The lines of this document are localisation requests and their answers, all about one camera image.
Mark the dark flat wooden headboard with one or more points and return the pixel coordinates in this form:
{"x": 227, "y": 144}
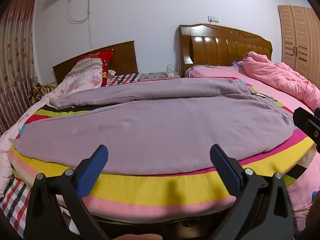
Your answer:
{"x": 125, "y": 55}

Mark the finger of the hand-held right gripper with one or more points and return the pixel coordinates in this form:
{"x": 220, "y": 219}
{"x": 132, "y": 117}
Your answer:
{"x": 317, "y": 111}
{"x": 306, "y": 123}

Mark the purple pants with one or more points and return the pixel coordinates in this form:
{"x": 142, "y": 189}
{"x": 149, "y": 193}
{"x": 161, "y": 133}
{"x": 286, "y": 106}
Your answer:
{"x": 150, "y": 130}

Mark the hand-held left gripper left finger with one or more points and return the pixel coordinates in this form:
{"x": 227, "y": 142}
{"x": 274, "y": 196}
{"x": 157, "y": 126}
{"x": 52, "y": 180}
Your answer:
{"x": 93, "y": 172}

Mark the light wooden wardrobe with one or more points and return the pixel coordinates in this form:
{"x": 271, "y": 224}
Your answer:
{"x": 300, "y": 42}

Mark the white wall socket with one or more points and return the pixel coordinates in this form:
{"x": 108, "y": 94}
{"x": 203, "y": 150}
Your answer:
{"x": 213, "y": 19}

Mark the pink flower print sheet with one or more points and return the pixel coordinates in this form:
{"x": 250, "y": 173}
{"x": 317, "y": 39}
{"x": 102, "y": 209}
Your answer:
{"x": 302, "y": 187}

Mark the red patterned pillow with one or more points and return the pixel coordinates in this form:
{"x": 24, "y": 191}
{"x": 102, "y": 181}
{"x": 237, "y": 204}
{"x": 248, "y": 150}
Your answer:
{"x": 107, "y": 65}

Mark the red and white plaid sheet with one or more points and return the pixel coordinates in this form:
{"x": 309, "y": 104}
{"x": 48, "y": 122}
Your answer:
{"x": 15, "y": 200}

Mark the floral pillow with grey zigzag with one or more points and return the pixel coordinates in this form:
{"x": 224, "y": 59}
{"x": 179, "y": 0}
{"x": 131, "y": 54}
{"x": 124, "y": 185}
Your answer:
{"x": 82, "y": 77}

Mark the colourful striped blanket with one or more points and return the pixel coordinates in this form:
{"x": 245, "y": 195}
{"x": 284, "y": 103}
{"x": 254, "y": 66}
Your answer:
{"x": 150, "y": 187}

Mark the tiger print blanket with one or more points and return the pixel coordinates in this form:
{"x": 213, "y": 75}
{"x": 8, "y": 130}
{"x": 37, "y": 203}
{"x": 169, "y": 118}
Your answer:
{"x": 42, "y": 90}

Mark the floral curtain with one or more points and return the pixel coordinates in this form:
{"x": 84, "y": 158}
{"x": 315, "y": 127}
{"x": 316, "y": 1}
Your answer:
{"x": 15, "y": 55}

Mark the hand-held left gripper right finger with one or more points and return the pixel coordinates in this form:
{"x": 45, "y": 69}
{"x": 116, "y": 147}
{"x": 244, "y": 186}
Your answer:
{"x": 225, "y": 171}

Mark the plaid cloth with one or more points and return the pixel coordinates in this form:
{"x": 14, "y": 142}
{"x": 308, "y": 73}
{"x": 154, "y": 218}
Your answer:
{"x": 125, "y": 78}

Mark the white power strip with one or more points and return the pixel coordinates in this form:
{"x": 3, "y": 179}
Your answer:
{"x": 170, "y": 73}

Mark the small purple cloth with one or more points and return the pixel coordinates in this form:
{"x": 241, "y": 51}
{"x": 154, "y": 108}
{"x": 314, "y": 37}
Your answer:
{"x": 237, "y": 63}

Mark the glossy brown wooden headboard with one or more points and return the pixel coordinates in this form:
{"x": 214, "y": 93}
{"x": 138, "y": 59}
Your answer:
{"x": 220, "y": 50}

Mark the pink bedsheet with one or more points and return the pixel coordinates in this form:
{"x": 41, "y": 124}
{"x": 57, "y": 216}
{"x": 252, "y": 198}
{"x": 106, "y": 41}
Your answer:
{"x": 217, "y": 73}

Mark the nightstand with floral cover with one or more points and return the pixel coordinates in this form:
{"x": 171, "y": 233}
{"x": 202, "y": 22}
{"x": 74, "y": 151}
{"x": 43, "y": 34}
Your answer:
{"x": 155, "y": 76}

